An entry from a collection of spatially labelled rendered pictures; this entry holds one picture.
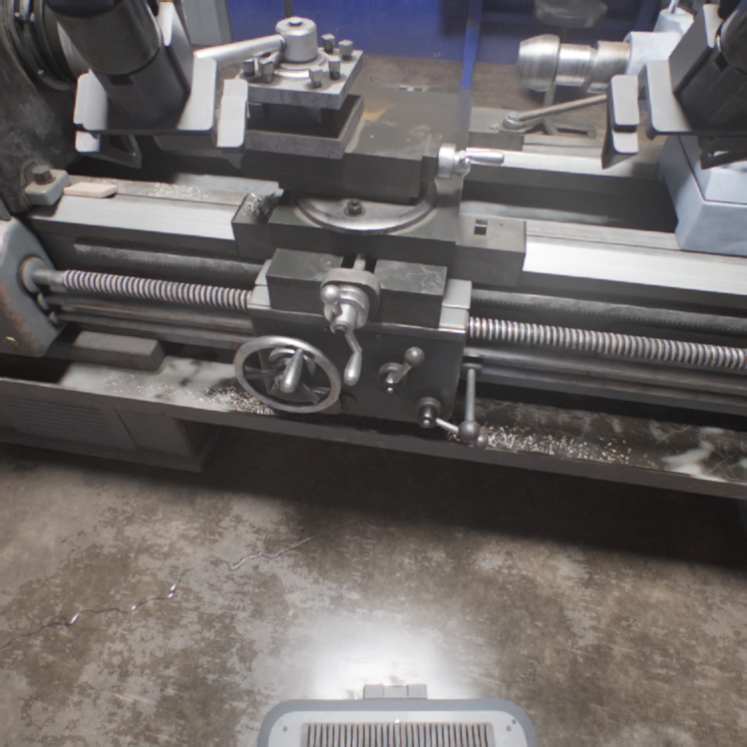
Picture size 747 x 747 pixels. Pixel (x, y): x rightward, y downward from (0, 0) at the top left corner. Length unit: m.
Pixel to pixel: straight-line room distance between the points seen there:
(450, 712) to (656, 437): 0.75
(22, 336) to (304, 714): 0.97
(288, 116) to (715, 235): 0.79
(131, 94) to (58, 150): 0.95
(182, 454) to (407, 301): 1.03
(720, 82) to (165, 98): 0.41
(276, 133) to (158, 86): 0.49
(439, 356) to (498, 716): 0.69
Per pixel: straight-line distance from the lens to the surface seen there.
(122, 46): 0.45
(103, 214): 1.29
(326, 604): 1.56
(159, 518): 1.76
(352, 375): 0.88
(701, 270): 1.18
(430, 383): 1.09
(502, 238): 1.06
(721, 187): 1.18
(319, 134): 0.95
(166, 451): 1.80
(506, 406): 1.39
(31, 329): 1.41
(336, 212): 0.97
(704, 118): 0.54
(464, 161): 0.97
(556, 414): 1.41
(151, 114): 0.50
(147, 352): 1.48
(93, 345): 1.56
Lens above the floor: 1.48
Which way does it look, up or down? 49 degrees down
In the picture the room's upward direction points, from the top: straight up
